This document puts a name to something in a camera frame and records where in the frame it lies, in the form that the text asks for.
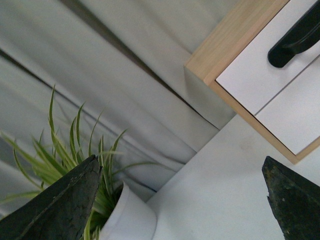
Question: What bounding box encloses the left white plant pot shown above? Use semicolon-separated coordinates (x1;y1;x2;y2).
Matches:
99;182;157;240

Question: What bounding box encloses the wooden drawer cabinet frame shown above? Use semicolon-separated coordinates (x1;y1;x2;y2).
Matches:
185;0;320;164

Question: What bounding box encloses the black drawer handle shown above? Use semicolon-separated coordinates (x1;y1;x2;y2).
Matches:
267;1;320;68

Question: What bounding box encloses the left green spider plant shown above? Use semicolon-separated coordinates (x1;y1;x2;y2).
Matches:
0;84;163;240

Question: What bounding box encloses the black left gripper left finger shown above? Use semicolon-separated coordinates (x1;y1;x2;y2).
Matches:
0;155;102;240

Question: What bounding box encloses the white backdrop curtain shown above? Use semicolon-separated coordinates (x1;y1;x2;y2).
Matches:
0;0;276;218

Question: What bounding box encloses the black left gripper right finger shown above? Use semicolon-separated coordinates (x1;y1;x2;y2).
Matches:
262;156;320;240

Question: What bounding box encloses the white drawer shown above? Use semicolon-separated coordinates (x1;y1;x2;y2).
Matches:
254;74;320;155
216;0;320;115

